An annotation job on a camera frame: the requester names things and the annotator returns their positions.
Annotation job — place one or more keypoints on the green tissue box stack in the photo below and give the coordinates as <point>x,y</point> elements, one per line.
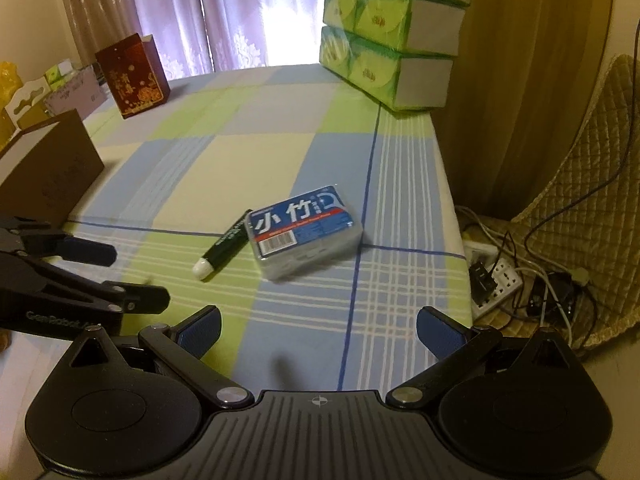
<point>400,52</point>

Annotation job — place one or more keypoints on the quilted beige chair cover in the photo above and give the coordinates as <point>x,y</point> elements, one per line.
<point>588,215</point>

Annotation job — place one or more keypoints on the brown cardboard storage box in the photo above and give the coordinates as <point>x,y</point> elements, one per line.
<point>47,168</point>

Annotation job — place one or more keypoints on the purple curtain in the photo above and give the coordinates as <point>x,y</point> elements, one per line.
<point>195,37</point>

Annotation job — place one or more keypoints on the checked tablecloth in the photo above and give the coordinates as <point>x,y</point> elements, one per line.
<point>178,176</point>

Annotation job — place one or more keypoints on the blue white tissue pack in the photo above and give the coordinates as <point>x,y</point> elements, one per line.
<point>302,230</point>

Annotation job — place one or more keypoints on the yellow plastic bag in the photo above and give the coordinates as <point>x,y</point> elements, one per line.
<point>10,82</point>

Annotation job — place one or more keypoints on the lilac paper gift bag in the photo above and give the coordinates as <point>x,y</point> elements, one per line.
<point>82,93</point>

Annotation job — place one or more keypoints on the green white tube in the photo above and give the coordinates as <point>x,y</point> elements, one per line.
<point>223,250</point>

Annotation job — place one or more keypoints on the red gold gift box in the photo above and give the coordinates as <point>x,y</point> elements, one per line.
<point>134,74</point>

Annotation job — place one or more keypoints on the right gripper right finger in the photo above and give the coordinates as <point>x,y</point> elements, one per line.
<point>458,351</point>

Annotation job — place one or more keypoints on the white power strip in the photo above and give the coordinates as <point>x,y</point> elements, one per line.
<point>492,277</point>

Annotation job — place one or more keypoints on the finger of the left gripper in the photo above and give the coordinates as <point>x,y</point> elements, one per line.
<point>40,239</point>
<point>127,298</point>

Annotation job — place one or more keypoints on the brown white cutout carton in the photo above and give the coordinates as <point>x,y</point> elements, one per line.
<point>28,105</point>

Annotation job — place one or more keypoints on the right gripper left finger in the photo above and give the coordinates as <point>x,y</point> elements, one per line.
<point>180,348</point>

